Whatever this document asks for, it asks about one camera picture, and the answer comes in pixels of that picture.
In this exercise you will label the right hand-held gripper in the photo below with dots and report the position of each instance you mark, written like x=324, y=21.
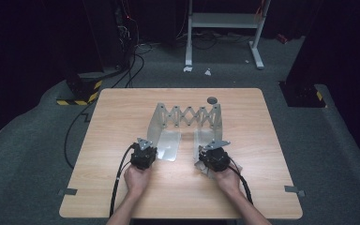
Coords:
x=215, y=159

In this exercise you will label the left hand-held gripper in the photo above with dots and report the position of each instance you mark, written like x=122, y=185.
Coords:
x=143, y=157

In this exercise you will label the beige cloth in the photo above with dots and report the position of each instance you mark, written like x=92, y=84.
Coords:
x=201, y=168

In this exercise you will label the expandable metal bookend rack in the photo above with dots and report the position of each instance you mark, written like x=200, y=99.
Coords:
x=168, y=146

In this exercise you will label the person's left hand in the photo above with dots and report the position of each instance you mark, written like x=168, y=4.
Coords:
x=137, y=181

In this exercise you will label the person's right hand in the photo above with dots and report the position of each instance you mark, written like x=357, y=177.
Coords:
x=229, y=181

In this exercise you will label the grey round table grommet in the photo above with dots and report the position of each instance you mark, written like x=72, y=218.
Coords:
x=212, y=100

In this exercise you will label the grey tape piece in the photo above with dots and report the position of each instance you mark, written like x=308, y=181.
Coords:
x=292, y=189
x=70, y=191

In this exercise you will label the white paper scrap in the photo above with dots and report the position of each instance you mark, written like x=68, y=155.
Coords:
x=207, y=72
x=187, y=69

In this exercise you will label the black yellow striped base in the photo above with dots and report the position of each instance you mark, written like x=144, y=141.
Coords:
x=300, y=95
x=81, y=90

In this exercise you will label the red floor object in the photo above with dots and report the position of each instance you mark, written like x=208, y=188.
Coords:
x=282, y=38

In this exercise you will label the white metal stand frame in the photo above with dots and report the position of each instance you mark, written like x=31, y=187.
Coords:
x=222, y=20

